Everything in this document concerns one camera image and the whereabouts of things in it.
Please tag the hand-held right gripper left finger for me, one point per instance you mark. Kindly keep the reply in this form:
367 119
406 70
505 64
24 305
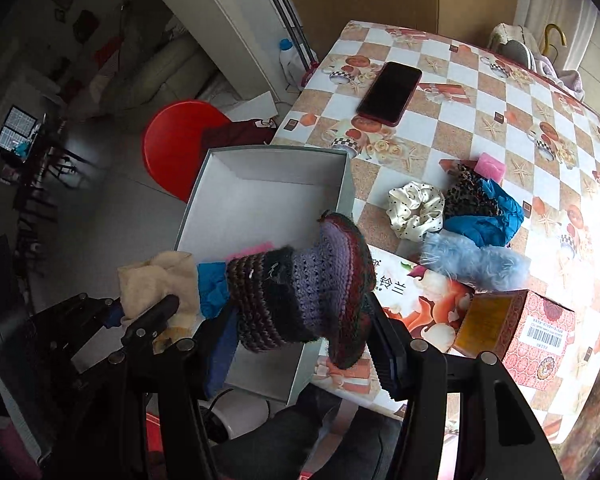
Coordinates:
219 360

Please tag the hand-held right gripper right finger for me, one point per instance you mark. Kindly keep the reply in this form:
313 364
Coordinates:
392 375

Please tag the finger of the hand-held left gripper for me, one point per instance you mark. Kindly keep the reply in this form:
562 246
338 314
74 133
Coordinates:
112 316
152 322

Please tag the beige cloth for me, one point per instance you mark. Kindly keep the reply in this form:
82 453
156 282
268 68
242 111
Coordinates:
155 275

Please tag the teal cloth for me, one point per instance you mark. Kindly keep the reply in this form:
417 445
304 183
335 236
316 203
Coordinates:
212 285

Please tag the purple knitted wool hat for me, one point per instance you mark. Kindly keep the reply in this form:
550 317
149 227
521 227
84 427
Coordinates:
305 290

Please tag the light blue fluffy scrunchie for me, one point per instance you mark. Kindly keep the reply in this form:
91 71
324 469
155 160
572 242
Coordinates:
472 262

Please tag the cream polka dot scrunchie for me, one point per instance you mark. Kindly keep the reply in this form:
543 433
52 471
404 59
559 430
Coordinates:
415 210

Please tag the grey cardboard box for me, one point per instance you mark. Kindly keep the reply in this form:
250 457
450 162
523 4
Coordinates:
260 195

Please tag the white round appliance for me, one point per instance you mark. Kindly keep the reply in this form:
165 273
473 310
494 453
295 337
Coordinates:
240 412

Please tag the floral tissue pack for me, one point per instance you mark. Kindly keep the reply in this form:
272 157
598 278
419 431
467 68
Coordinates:
420 310

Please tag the person's dark trouser leg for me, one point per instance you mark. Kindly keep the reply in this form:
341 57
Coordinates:
290 440

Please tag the pink cloth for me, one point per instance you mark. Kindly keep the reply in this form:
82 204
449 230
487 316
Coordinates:
252 251

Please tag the red patterned medicine box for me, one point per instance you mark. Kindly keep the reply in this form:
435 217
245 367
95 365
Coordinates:
530 335

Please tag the dark cluttered table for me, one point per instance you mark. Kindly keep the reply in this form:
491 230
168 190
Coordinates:
35 160

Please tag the red plastic stool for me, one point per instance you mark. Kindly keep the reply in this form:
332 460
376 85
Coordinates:
175 145

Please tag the blue leopard fabric pouch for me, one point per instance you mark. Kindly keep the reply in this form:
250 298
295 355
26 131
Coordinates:
495 220

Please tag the leopard print scrunchie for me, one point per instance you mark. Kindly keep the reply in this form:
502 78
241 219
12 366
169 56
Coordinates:
472 197

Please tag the dark red cloth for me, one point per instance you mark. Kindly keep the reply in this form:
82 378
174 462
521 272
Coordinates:
237 132

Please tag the pink soap block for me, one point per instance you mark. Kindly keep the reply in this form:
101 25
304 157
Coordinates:
490 166

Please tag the white paper sheet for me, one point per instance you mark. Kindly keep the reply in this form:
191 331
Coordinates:
252 107

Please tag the light sofa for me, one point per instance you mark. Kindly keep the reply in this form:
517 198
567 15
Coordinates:
165 65

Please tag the red-cased smartphone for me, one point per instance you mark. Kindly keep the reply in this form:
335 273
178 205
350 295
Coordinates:
390 92

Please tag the checked printed tablecloth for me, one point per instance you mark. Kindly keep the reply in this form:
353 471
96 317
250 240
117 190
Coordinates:
530 125

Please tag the white bottle with blue cap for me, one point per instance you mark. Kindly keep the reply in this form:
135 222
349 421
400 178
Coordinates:
290 62

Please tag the chair with draped clothes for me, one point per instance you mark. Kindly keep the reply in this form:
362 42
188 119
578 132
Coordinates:
530 55

